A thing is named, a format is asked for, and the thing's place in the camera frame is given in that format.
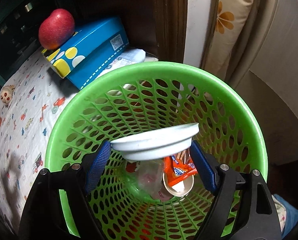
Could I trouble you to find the orange snack wrapper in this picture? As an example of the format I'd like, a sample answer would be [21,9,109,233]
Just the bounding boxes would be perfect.
[163,150,198,187]

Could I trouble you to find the floral pillow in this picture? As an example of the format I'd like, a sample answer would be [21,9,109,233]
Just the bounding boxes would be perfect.
[201,0,264,78]

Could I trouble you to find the green plastic basket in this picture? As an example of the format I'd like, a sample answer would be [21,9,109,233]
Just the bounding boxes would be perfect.
[45,62,268,240]

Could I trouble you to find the clear plastic cup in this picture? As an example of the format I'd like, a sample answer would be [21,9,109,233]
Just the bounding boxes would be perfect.
[135,159,169,202]

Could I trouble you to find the cream plush toy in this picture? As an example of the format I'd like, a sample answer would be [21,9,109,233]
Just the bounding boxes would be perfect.
[0,85,16,105]

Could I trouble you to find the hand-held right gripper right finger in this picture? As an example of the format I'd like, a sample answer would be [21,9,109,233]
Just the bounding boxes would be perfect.
[190,140,282,240]

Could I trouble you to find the blue dotted tissue box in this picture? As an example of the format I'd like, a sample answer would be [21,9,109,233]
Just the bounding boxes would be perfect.
[41,16,130,90]

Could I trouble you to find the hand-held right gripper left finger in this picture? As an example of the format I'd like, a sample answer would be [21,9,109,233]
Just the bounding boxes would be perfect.
[19,141,112,240]

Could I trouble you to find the blue cloth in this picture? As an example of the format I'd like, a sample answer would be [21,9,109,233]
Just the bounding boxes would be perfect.
[272,194,298,238]

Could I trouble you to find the red apple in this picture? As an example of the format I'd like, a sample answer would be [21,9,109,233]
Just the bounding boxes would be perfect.
[38,8,76,50]

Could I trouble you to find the printed blanket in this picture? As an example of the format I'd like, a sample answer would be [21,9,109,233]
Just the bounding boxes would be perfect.
[0,47,147,233]

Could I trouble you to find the brown wooden panel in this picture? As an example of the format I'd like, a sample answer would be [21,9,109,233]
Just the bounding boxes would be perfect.
[119,0,189,63]

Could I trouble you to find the white plastic bowl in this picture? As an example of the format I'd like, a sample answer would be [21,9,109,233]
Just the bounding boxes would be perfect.
[110,122,199,161]

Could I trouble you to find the white paper cup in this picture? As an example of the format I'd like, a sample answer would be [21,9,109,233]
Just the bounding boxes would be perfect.
[162,172,195,197]

